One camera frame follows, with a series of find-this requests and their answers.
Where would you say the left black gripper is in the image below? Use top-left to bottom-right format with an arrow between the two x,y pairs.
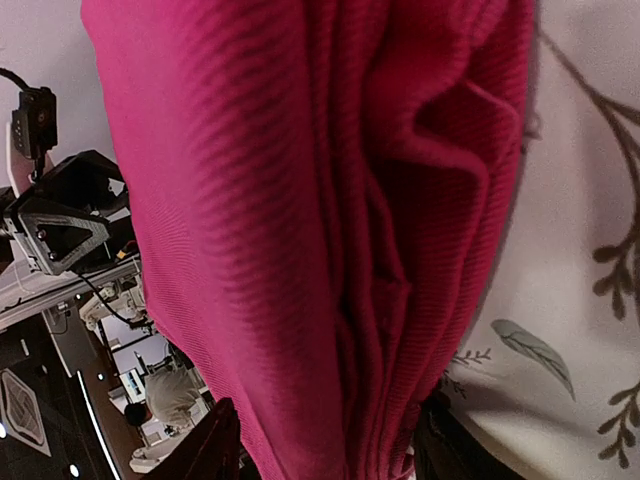
1,150 -> 133,275

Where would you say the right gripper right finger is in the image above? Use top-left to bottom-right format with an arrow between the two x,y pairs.
413,390 -> 523,480

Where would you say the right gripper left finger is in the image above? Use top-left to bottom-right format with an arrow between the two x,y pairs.
149,397 -> 242,480

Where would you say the pink garment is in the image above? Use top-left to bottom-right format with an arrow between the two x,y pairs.
81,1 -> 534,479

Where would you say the person in background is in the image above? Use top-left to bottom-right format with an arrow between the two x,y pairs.
124,368 -> 200,429

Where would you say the floral tablecloth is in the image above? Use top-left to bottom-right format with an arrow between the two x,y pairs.
443,1 -> 639,479

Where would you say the front aluminium rail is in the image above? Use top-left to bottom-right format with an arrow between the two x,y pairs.
1,258 -> 142,330

